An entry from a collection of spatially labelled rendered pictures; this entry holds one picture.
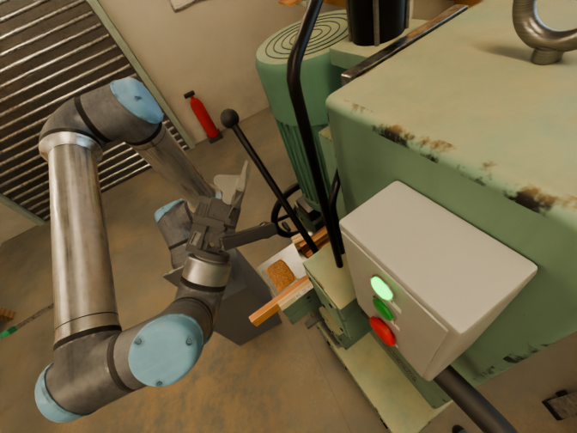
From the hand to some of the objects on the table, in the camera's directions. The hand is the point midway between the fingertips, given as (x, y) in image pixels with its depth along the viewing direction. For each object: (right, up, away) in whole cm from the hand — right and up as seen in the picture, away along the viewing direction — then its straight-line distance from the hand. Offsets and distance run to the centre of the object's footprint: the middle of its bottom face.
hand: (248, 166), depth 55 cm
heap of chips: (+6, -29, +30) cm, 42 cm away
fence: (+32, -22, +26) cm, 47 cm away
